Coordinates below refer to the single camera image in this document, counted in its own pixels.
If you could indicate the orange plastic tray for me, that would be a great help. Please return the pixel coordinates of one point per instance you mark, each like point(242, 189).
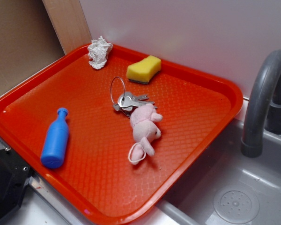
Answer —
point(96, 176)

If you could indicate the grey faucet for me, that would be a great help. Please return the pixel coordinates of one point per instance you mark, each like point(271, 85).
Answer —
point(264, 107)

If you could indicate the silver key bunch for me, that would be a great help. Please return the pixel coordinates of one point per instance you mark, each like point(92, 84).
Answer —
point(127, 102)

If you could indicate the pink plush bunny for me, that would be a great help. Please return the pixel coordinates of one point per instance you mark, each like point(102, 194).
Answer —
point(143, 122)

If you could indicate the crumpled white paper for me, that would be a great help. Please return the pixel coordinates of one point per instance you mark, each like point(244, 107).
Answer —
point(99, 50)

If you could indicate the wooden board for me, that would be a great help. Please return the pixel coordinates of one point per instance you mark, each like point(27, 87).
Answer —
point(69, 23)

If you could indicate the black metal bracket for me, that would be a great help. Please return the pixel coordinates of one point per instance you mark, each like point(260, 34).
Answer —
point(15, 174)

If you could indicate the yellow sponge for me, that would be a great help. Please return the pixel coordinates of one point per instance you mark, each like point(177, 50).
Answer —
point(144, 70)

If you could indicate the sink drain strainer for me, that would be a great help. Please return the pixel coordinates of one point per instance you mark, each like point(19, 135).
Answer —
point(236, 205)

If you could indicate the grey toy sink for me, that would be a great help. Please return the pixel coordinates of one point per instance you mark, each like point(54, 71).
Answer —
point(190, 200)

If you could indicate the blue plastic bottle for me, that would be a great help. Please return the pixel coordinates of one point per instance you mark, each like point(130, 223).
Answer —
point(55, 144)

